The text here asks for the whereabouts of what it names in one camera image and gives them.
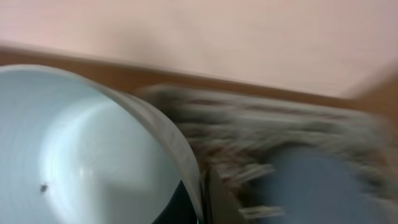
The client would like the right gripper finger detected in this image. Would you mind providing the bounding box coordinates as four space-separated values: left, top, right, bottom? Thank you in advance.
152 181 198 224

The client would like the light blue bowl with rice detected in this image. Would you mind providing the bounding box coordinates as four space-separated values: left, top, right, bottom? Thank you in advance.
1 65 205 224

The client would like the dark blue plate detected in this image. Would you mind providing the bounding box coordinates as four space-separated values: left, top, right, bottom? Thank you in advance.
251 144 389 224

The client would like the grey dishwasher rack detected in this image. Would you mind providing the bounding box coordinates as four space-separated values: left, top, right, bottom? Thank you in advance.
139 85 397 223

